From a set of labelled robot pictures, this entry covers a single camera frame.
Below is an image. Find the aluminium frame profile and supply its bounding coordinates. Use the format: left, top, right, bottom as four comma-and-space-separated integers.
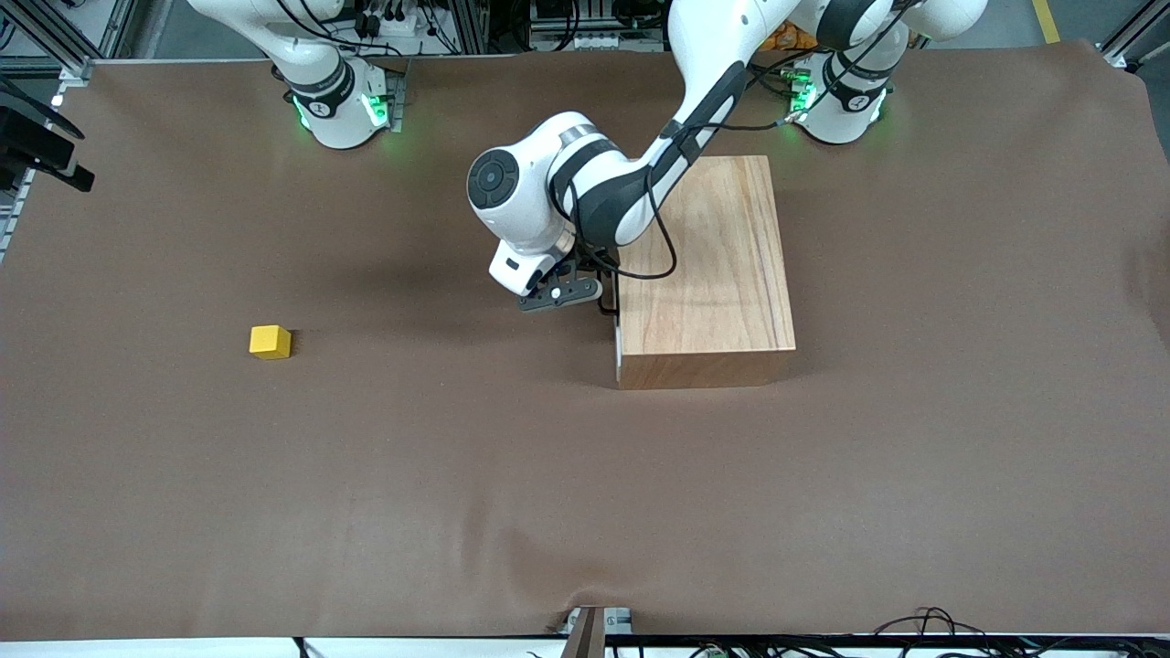
1101, 16, 1154, 70
443, 0, 492, 56
0, 0, 94, 83

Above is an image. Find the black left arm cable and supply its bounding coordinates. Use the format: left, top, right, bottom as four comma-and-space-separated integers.
558, 108, 802, 281

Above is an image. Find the brown table cover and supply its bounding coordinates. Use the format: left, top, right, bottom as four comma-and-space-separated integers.
0, 40, 1170, 642

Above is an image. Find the white power strip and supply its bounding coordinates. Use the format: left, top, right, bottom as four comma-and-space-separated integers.
351, 0, 441, 38

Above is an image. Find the wooden drawer with black handle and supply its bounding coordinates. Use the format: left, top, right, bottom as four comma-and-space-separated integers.
598, 292, 625, 384

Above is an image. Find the white perforated side rail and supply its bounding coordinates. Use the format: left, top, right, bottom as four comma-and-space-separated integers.
0, 168, 38, 267

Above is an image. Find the black cable bundle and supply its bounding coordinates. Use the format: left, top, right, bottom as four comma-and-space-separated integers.
871, 605, 1170, 658

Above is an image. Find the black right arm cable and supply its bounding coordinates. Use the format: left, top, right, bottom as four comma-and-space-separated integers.
0, 77, 86, 141

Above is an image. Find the yellow wooden block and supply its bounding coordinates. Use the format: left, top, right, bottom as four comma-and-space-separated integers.
249, 324, 293, 361

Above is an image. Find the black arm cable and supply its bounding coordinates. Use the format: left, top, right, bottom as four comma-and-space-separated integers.
558, 108, 802, 281
0, 77, 86, 141

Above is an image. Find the wooden cabinet box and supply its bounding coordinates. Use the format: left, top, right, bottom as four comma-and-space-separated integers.
614, 154, 797, 391

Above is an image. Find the orange lumpy pile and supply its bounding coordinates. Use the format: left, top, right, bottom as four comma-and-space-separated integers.
757, 20, 821, 53

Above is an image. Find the metal table edge bracket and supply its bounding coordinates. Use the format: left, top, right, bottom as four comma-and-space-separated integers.
559, 605, 634, 658

